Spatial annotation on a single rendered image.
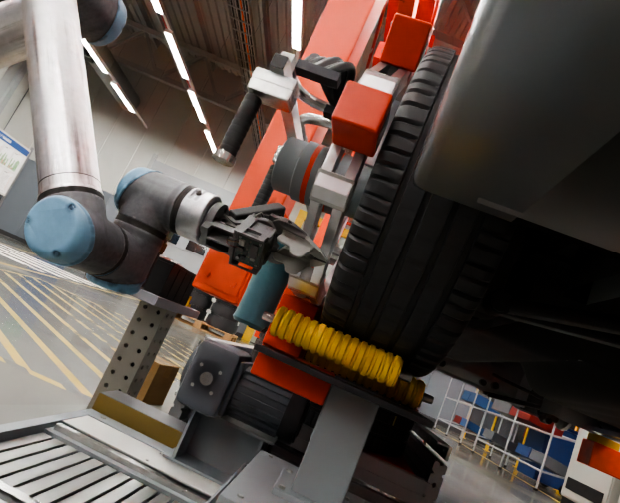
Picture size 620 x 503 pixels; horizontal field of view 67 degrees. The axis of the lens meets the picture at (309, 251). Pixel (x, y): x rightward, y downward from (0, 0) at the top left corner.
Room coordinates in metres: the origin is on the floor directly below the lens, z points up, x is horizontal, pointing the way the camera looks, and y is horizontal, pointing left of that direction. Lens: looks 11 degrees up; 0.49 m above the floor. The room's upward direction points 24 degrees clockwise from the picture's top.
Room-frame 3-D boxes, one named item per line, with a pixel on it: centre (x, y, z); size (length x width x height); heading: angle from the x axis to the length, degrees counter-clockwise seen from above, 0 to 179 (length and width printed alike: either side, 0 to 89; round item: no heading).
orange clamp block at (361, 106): (0.70, 0.01, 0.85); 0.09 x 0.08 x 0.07; 171
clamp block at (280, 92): (0.87, 0.20, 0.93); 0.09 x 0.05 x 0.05; 81
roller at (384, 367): (0.87, -0.11, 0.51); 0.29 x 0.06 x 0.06; 81
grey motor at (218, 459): (1.32, -0.04, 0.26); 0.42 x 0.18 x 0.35; 81
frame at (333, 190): (1.01, -0.03, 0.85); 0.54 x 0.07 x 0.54; 171
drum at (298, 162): (1.02, 0.04, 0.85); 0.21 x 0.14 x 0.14; 81
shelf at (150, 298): (1.66, 0.41, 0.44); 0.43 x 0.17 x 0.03; 171
